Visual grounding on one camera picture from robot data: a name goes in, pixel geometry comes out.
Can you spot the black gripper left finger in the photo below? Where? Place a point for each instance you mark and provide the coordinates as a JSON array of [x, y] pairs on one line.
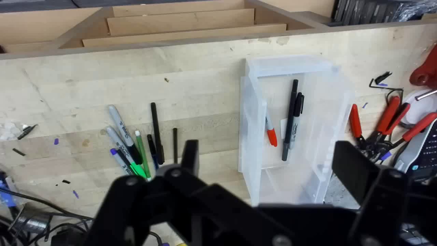
[[137, 213]]

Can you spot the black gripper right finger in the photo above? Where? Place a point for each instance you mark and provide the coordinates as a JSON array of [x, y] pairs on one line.
[[391, 205]]

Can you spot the clear plastic storage box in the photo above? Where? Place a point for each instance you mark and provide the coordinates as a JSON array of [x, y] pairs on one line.
[[318, 127]]

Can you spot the blue pen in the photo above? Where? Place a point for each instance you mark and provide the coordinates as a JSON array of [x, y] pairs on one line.
[[119, 158]]

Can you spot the green marker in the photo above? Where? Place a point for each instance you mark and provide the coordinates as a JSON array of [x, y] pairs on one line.
[[141, 154]]

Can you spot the grey handheld meter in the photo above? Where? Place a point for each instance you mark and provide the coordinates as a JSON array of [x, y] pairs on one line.
[[421, 152]]

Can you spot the dark navy pen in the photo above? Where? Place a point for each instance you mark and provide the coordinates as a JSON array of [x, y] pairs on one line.
[[152, 150]]

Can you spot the short black pen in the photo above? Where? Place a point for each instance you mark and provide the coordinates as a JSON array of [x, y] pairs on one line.
[[175, 143]]

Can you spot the grey marker black cap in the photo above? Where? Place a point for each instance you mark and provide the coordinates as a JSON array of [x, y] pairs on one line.
[[123, 130]]

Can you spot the long black pen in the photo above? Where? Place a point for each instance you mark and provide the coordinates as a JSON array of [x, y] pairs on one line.
[[156, 127]]

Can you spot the silver hex key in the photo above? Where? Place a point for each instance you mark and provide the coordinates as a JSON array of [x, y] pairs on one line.
[[425, 94]]

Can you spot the black hex key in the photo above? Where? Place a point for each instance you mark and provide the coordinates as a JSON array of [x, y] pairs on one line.
[[384, 87]]

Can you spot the small black plastic piece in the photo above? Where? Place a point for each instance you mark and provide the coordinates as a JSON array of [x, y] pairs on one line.
[[383, 76]]

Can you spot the black pen with clip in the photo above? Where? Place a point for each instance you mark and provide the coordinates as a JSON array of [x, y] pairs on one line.
[[291, 123]]

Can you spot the black pen cap piece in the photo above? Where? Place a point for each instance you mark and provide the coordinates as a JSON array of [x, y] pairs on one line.
[[28, 131]]

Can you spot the red capped marker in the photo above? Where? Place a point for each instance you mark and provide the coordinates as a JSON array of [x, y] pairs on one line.
[[272, 135]]

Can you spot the red bench vise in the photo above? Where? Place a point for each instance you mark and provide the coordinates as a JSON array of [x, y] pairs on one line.
[[425, 68]]

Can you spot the wooden bench shelf unit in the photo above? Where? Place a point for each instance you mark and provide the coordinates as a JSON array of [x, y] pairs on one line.
[[182, 22]]

